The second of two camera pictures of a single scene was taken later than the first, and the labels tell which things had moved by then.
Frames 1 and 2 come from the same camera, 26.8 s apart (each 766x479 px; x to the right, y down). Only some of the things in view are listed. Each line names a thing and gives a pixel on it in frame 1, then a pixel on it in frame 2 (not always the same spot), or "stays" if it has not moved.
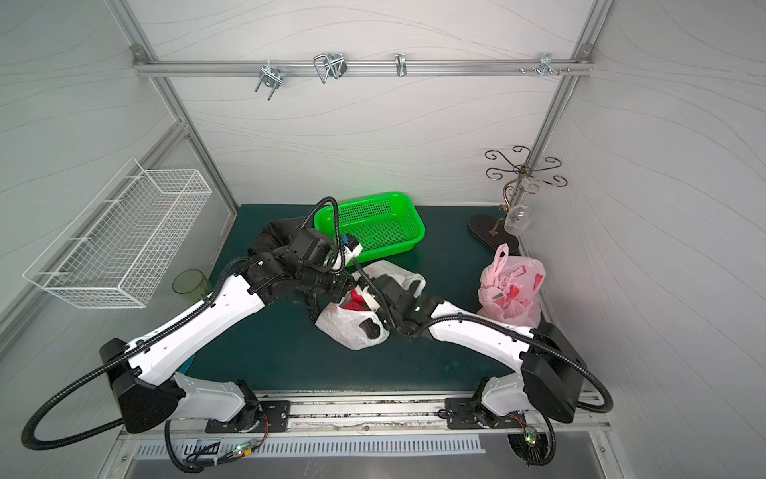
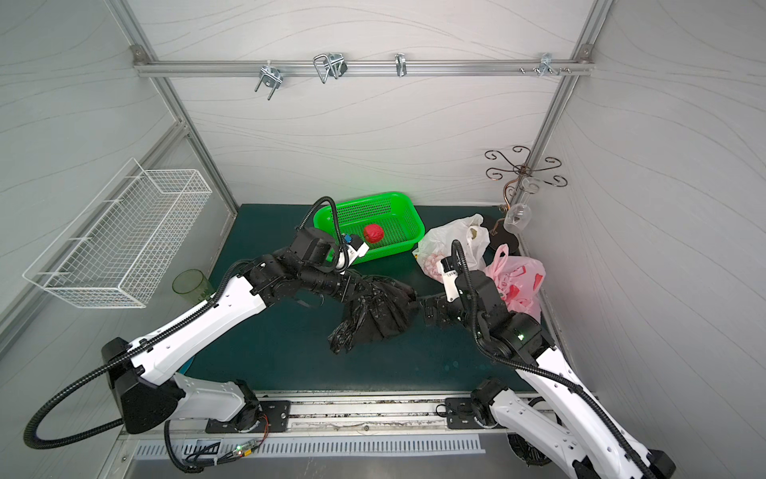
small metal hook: x=401 y=67 stays
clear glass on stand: x=518 y=218 stays
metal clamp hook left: x=271 y=75 stays
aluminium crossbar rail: x=364 y=66 stays
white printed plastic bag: x=363 y=328 -> x=438 y=243
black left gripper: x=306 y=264 stays
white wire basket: x=121 y=245 stays
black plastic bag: x=277 y=235 -> x=378 y=308
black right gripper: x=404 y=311 -> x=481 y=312
